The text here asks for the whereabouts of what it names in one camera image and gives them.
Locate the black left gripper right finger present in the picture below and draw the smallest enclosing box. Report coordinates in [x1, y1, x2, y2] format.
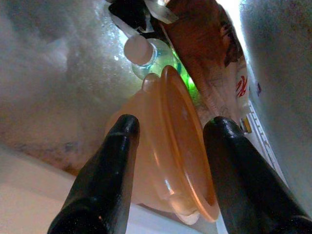
[203, 116, 312, 234]

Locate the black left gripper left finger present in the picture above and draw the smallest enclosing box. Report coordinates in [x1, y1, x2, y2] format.
[47, 114, 141, 234]

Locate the orange lidded plastic container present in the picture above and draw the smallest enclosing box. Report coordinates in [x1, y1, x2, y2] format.
[104, 64, 220, 225]

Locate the clear bottle with white cap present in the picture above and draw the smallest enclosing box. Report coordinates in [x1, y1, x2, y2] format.
[123, 34, 195, 98]

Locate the brown printed food bag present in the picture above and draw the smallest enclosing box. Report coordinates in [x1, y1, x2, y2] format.
[159, 0, 253, 124]

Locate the clear plastic wrapper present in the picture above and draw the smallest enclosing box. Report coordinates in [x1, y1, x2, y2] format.
[145, 0, 180, 25]

